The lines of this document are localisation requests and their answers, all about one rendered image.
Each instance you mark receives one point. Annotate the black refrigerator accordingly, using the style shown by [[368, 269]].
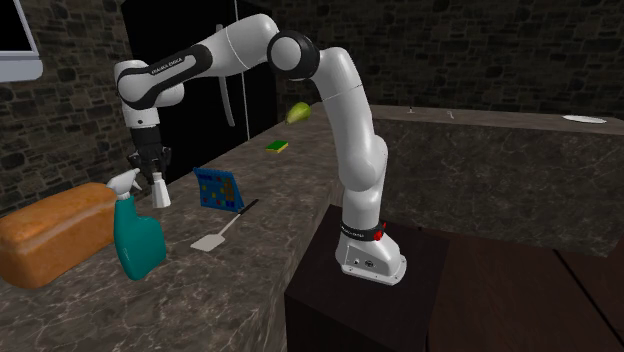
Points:
[[195, 117]]

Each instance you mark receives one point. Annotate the white salt shaker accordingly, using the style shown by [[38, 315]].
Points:
[[160, 192]]

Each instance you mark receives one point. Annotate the blue patterned board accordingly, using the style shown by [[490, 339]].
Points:
[[218, 189]]

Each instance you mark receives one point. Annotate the green and yellow sponge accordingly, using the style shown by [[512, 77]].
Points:
[[277, 146]]

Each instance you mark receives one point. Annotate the teal spray bottle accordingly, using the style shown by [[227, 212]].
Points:
[[139, 239]]

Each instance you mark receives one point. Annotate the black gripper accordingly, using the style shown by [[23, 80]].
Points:
[[147, 144]]

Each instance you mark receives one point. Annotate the white plate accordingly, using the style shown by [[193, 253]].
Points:
[[584, 119]]

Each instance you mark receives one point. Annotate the green pear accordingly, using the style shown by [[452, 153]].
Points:
[[298, 113]]

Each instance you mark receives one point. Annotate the dark robot stand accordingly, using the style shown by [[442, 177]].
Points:
[[360, 302]]

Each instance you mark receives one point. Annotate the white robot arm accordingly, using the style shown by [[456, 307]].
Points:
[[351, 122]]

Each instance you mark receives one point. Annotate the brown bread loaf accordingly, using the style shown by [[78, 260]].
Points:
[[48, 231]]

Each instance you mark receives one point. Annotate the white framed window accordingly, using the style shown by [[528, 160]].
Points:
[[17, 44]]

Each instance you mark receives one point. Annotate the small silver utensil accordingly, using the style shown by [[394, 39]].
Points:
[[450, 114]]

